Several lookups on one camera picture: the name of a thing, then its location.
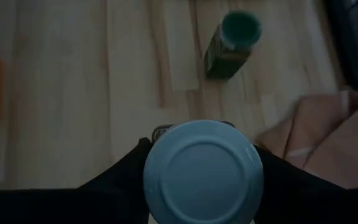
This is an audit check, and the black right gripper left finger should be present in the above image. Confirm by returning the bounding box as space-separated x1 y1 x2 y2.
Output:
0 138 154 224

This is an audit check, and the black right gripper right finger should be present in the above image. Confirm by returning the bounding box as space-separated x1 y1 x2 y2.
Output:
253 146 358 224

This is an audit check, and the green-lidded glass spice jar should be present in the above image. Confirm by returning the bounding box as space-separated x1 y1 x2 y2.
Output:
203 9 264 81

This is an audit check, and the pink checked cloth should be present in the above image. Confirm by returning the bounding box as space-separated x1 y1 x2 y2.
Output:
255 89 358 190

